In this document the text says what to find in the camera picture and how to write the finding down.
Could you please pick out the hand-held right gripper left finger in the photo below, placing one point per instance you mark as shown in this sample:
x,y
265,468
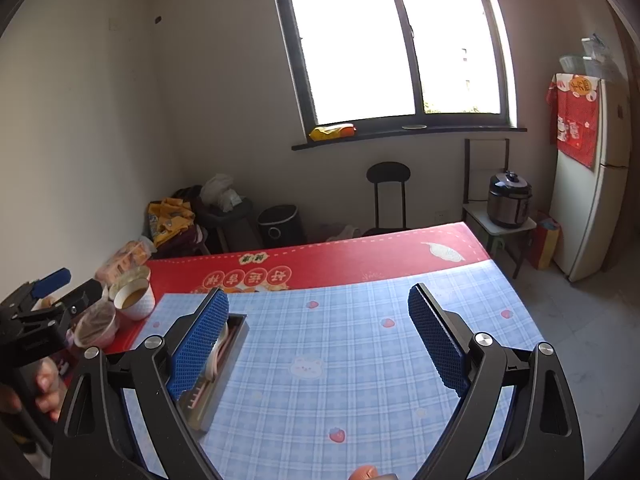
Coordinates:
x,y
197,345

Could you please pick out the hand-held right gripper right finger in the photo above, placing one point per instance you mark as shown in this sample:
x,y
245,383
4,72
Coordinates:
x,y
437,345

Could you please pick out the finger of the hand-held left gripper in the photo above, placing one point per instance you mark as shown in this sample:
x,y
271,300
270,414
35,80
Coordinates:
x,y
82,297
52,280

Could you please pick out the perforated steel utensil tray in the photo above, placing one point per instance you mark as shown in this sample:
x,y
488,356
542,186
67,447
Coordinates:
x,y
225,375

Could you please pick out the person's left hand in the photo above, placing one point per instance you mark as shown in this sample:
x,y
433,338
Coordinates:
x,y
50,390

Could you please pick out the person's right hand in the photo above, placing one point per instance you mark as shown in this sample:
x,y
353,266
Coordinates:
x,y
370,473

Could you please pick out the glass bowl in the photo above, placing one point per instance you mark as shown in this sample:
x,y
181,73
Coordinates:
x,y
97,327

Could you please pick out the white bowl of soup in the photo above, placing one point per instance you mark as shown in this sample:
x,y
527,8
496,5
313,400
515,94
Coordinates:
x,y
135,300

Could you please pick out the orange biscuit packet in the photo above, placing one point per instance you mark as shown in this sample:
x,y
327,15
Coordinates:
x,y
125,257

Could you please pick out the blue plaid table mat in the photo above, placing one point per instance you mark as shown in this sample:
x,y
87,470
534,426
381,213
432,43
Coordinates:
x,y
325,360

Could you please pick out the pile of clothes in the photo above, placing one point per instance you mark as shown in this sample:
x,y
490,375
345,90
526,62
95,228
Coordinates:
x,y
172,220

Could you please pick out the dark storage bin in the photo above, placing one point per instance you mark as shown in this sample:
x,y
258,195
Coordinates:
x,y
235,227

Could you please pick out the small white table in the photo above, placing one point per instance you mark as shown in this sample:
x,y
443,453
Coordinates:
x,y
482,217

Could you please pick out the red printed tablecloth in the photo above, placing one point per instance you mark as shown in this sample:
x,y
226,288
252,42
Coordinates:
x,y
325,265

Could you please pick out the red bag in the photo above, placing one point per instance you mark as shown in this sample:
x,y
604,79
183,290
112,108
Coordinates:
x,y
545,245

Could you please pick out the white plastic bag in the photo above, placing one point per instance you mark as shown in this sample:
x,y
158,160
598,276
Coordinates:
x,y
220,191

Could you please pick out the dark metal rack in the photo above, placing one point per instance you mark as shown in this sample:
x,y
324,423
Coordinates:
x,y
470,170

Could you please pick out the black round stool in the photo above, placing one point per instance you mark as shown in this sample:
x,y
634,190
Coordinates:
x,y
388,172

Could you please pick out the white fridge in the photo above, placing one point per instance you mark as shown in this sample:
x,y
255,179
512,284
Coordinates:
x,y
605,210

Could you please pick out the small dish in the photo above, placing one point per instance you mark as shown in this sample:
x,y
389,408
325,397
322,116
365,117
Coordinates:
x,y
415,127

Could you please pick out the yellow packet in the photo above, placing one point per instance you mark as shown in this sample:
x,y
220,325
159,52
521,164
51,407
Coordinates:
x,y
332,132

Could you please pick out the red printed cloth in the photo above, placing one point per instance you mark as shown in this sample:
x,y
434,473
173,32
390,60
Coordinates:
x,y
575,125

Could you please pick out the dark framed window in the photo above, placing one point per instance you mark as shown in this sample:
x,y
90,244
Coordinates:
x,y
390,45

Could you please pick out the clear plastic containers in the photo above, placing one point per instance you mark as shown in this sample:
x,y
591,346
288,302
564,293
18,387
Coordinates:
x,y
587,60

